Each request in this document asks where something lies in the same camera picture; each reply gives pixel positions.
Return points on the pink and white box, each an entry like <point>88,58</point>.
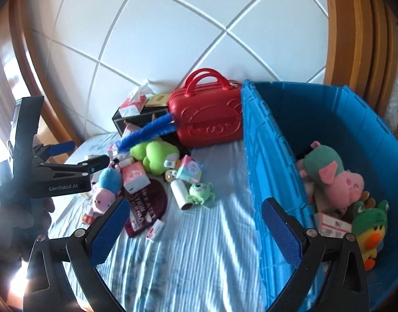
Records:
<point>132,130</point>

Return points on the green one-eyed monster plush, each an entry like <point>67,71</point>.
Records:
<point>201,195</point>

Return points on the pink pocket tissue pack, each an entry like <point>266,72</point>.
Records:
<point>332,224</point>
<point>135,177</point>

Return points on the pink pig plush teal dress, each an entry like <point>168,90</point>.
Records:
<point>335,178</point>

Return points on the small orange white box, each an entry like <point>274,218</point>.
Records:
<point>88,218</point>

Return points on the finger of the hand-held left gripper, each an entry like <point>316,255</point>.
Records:
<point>61,148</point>
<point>88,165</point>

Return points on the blue feather duster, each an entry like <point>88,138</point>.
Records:
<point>143,133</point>

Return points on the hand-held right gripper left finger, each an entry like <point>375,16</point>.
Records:
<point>108,234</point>

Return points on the small pink box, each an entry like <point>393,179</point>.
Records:
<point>114,152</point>

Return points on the wooden framed white headboard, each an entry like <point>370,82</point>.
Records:
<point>186,22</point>

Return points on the red and white medicine box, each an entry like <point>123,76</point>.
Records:
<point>155,230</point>

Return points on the maroon knit hat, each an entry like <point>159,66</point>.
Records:
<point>147,208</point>

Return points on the pink pig plush blue body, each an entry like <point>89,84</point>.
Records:
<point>106,185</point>

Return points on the blue striped bedsheet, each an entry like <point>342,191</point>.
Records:
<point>192,266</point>

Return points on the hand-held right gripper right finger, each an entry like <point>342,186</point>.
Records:
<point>281,237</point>

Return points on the small penguin toy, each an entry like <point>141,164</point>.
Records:
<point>170,175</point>

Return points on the red tissue pack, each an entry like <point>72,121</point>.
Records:
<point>132,105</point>

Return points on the black cardboard box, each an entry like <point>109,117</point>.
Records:
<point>121,120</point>

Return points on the lime green plush toy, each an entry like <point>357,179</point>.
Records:
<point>155,154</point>

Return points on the red small suitcase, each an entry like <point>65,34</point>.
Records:
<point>208,117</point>

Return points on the yellow duck plush green hood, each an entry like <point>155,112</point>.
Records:
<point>371,227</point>

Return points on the white roll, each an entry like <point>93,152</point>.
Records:
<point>181,195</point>

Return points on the cream gold box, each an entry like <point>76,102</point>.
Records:
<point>156,100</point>

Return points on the person's left hand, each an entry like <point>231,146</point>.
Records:
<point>20,227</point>

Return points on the blue plastic crate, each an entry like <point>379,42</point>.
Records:
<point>277,156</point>

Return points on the pastel colourful cube box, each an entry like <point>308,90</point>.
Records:
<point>190,167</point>

